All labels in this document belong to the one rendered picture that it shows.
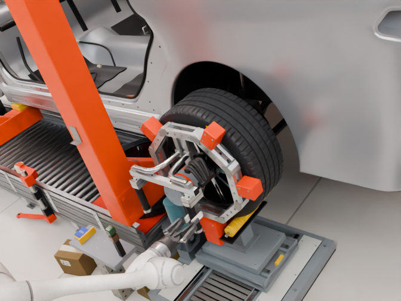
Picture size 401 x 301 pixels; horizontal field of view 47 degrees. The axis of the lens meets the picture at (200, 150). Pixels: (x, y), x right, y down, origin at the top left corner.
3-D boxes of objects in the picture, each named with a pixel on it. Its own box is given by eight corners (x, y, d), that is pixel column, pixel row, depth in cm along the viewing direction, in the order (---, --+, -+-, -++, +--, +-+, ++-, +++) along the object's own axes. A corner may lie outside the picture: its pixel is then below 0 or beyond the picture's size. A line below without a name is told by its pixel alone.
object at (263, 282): (299, 249, 273) (296, 237, 268) (266, 294, 253) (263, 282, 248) (231, 225, 305) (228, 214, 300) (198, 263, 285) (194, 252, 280)
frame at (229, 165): (256, 224, 228) (231, 133, 199) (249, 233, 224) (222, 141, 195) (176, 197, 262) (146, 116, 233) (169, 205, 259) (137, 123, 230)
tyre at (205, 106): (183, 65, 233) (180, 153, 282) (151, 88, 220) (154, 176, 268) (297, 126, 208) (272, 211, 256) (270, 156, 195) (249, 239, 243)
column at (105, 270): (135, 289, 292) (111, 243, 270) (124, 301, 286) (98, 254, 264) (125, 283, 298) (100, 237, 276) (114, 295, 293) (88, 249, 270)
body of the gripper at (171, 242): (159, 251, 199) (173, 236, 204) (173, 257, 194) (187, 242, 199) (154, 238, 195) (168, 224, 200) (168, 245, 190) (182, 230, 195)
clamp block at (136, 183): (151, 178, 226) (148, 170, 223) (138, 190, 221) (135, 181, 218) (144, 176, 230) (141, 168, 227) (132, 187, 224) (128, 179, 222)
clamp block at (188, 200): (204, 196, 205) (200, 186, 202) (191, 208, 200) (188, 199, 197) (195, 193, 208) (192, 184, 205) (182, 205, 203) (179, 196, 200)
